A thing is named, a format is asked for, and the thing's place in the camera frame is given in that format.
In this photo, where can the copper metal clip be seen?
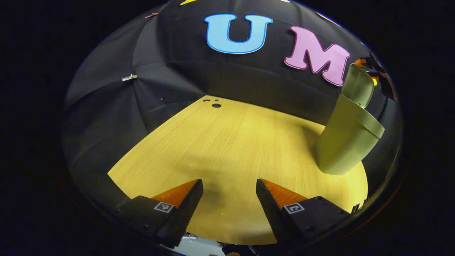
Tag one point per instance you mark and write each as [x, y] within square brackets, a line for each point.
[151, 15]

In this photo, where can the silver metal clip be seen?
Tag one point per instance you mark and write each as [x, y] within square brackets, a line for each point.
[129, 77]

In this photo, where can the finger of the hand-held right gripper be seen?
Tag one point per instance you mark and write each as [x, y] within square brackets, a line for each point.
[362, 63]
[387, 85]

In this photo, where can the pale green desktop garbage bin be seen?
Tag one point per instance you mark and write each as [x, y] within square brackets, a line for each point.
[348, 138]

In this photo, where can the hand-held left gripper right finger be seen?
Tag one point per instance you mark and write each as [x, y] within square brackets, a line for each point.
[275, 217]

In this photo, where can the black backdrop cloth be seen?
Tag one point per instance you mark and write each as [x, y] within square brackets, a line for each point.
[231, 78]

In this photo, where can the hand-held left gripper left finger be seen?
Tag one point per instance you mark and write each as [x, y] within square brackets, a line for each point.
[181, 217]

